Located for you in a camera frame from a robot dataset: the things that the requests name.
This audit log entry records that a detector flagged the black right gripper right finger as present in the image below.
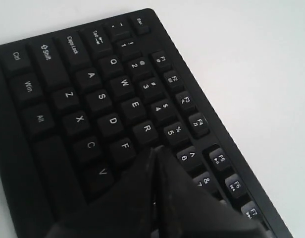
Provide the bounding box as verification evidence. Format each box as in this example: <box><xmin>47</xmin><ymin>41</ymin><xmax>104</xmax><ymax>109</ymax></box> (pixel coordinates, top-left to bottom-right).
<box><xmin>155</xmin><ymin>146</ymin><xmax>266</xmax><ymax>238</ymax></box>

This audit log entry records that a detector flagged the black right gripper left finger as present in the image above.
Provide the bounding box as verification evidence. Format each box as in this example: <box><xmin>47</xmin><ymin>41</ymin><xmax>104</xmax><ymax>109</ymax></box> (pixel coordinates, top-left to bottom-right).
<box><xmin>47</xmin><ymin>148</ymin><xmax>155</xmax><ymax>238</ymax></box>

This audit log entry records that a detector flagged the black acer keyboard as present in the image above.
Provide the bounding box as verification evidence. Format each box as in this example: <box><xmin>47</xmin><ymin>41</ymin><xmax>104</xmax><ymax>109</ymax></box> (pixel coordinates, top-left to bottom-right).
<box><xmin>0</xmin><ymin>8</ymin><xmax>291</xmax><ymax>238</ymax></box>

